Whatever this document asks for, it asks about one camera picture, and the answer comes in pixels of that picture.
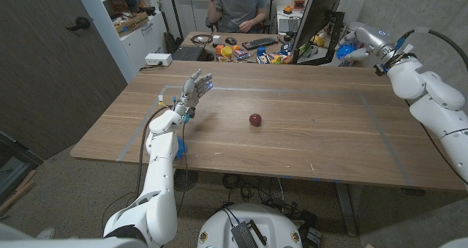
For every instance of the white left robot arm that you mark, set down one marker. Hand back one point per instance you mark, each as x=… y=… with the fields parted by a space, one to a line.
x=161 y=189

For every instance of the white power strip box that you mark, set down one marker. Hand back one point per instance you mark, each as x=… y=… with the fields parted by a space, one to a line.
x=158 y=59

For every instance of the white shoe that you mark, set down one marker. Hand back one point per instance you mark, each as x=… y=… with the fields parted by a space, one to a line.
x=46 y=233

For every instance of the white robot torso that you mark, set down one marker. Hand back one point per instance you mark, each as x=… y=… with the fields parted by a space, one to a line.
x=55 y=242

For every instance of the white shelf cabinet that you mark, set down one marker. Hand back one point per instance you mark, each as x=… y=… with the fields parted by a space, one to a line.
x=142 y=39

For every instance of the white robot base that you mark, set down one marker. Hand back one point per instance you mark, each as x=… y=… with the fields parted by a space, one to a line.
x=219 y=226

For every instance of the person in grey t-shirt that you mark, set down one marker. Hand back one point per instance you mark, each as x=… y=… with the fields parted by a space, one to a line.
x=239 y=6

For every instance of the red ball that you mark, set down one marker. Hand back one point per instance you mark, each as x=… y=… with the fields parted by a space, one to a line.
x=255 y=119

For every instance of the orange box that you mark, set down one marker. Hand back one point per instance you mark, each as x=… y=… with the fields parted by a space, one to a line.
x=298 y=3

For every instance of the yellow cup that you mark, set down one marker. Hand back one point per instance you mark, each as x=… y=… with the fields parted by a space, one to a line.
x=226 y=51

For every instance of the black electronics box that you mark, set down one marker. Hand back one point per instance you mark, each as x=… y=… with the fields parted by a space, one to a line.
x=243 y=235

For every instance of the black computer monitor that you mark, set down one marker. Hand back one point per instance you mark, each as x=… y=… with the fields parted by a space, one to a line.
x=318 y=10

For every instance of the black backpack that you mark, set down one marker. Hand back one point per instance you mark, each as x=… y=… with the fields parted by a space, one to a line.
x=170 y=43

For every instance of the orange cup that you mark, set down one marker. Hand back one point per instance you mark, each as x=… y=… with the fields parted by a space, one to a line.
x=219 y=49

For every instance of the black round fan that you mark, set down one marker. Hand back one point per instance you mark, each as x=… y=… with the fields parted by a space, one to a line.
x=185 y=180

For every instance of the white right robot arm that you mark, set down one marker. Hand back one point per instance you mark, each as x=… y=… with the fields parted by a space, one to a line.
x=435 y=101

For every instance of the black low cabinet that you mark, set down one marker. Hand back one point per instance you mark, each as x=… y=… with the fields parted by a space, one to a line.
x=14 y=164

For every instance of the grey table leg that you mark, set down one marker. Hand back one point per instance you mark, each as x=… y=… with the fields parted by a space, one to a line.
x=347 y=211

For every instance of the black laptop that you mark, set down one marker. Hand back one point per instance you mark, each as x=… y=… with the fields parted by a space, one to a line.
x=187 y=53

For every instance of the cardboard box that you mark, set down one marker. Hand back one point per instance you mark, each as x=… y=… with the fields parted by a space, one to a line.
x=131 y=24

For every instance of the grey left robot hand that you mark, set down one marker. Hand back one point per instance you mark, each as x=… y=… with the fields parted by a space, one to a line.
x=192 y=92

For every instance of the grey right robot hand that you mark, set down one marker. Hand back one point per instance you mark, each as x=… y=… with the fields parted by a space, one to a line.
x=373 y=39

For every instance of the black keyboard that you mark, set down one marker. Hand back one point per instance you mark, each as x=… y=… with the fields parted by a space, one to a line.
x=260 y=43

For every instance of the black computer mouse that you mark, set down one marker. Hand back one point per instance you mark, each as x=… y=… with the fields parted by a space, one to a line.
x=230 y=40

